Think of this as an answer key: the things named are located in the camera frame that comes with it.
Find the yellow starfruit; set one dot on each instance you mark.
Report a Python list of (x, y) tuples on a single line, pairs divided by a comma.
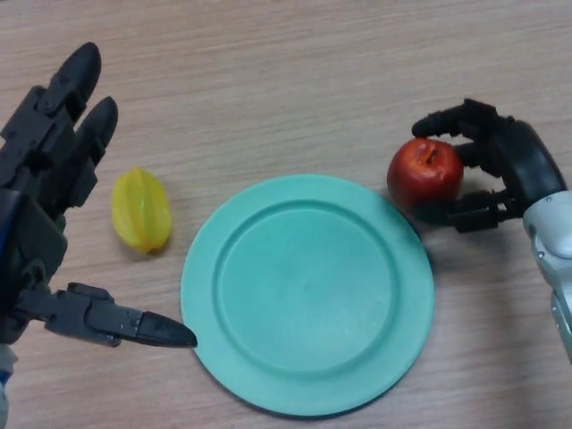
[(141, 210)]

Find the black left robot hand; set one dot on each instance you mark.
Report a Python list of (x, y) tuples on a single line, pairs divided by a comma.
[(40, 179)]

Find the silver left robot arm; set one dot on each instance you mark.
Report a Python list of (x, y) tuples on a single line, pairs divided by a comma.
[(3, 380)]

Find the red apple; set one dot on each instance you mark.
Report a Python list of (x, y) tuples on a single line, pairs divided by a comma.
[(422, 172)]

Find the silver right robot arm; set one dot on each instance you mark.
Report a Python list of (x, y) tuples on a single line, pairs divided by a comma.
[(554, 250)]

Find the green round plate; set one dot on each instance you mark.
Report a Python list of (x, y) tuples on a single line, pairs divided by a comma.
[(308, 304)]

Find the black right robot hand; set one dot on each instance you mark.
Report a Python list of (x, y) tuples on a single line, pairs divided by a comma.
[(500, 165)]

